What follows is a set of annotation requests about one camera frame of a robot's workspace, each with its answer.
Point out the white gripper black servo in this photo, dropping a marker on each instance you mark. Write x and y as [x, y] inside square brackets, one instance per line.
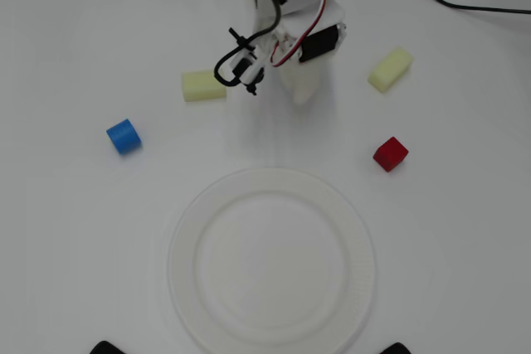
[319, 46]

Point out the blue ribbed cylinder block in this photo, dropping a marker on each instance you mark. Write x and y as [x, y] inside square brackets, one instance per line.
[124, 136]

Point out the pale yellow foam block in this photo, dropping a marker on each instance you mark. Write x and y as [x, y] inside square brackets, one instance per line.
[390, 70]
[203, 86]

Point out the red cube block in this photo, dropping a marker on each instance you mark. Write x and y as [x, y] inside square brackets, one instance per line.
[390, 155]

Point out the white round plate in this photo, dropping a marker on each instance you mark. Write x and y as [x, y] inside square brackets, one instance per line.
[271, 263]

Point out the black rounded foot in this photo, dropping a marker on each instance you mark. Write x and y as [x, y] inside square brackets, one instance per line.
[397, 348]
[106, 348]

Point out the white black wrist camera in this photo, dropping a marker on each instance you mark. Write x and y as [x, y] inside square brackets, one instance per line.
[245, 64]

